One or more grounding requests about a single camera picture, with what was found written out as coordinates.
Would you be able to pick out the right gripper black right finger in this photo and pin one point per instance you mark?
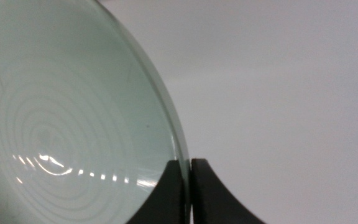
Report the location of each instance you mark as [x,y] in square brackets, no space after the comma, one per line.
[210,205]

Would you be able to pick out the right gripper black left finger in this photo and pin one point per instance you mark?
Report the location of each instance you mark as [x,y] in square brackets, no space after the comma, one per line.
[166,202]

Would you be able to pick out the pale green shallow bowl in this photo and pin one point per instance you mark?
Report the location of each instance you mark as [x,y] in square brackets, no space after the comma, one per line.
[73,93]

